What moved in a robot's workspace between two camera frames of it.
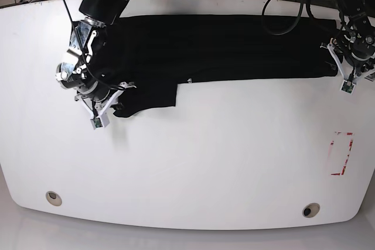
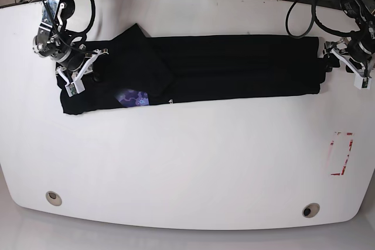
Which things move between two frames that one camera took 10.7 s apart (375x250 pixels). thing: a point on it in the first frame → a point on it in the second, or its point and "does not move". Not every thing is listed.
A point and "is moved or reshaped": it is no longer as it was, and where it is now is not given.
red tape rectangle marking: (331, 143) does not move
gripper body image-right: (360, 64) → (358, 52)
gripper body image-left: (101, 91) → (73, 59)
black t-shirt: (150, 56) is moved or reshaped
